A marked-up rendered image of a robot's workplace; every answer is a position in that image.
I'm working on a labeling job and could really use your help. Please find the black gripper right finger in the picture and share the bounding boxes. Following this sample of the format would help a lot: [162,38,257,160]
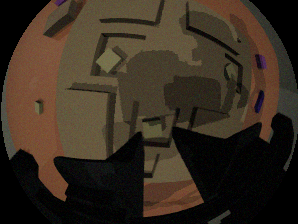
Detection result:
[172,121,262,201]

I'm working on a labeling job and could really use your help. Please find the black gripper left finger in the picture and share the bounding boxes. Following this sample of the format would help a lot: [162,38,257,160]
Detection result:
[53,131,145,217]

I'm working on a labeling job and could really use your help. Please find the dark blue flat bar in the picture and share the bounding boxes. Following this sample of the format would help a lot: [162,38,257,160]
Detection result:
[254,89,265,113]

